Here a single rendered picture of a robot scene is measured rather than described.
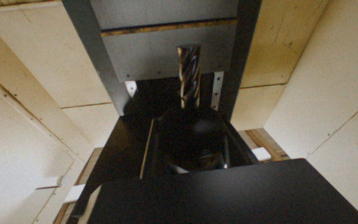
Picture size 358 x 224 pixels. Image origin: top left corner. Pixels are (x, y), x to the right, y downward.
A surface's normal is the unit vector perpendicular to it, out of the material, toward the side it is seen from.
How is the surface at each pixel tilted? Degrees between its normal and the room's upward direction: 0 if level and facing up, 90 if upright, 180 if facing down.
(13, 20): 90
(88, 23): 90
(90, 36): 90
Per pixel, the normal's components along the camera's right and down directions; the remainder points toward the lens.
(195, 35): 0.10, 0.62
